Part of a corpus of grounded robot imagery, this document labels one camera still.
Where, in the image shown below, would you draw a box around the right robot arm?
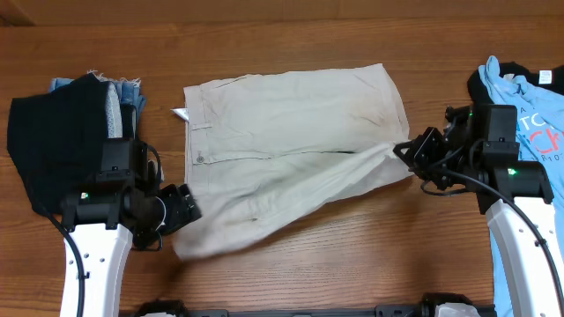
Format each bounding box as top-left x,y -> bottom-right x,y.
394,104 -> 563,316

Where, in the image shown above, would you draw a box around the blue denim shorts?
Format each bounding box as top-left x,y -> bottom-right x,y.
48,69 -> 148,129

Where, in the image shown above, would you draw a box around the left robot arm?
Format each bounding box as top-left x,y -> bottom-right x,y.
60,138 -> 202,316

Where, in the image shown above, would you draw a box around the beige khaki shorts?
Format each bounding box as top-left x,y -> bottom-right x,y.
174,63 -> 410,260

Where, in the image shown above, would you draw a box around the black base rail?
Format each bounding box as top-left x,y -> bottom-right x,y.
120,292 -> 497,317

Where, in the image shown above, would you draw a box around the black folded garment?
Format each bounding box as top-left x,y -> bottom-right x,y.
6,72 -> 152,217

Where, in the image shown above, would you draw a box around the black garment right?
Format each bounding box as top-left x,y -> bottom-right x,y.
466,61 -> 564,107

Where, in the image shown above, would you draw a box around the light blue t-shirt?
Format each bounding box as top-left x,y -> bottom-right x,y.
478,55 -> 564,317

